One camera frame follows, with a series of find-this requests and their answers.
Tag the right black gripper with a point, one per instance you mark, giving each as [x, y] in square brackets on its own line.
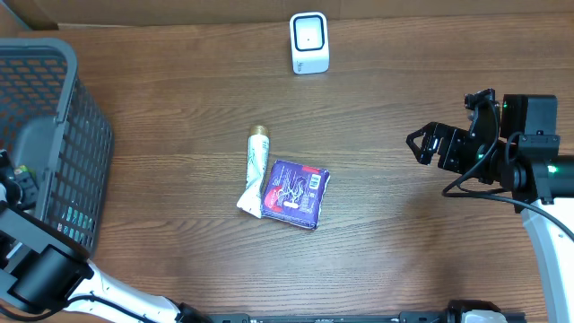
[447, 146]

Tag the purple snack package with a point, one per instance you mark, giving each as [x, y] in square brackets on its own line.
[294, 194]

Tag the white tube gold cap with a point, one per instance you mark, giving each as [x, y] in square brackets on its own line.
[258, 151]

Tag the teal snack pouch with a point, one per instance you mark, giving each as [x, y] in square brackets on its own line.
[76, 225]

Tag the green drink carton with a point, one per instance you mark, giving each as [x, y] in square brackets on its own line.
[20, 170]

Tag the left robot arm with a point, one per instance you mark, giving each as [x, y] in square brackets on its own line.
[43, 272]

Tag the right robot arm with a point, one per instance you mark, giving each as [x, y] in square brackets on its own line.
[510, 154]

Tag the white barcode scanner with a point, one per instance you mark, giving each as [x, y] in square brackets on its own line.
[310, 52]

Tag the grey plastic mesh basket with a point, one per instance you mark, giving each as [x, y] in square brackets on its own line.
[51, 124]

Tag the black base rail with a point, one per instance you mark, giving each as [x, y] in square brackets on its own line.
[403, 317]

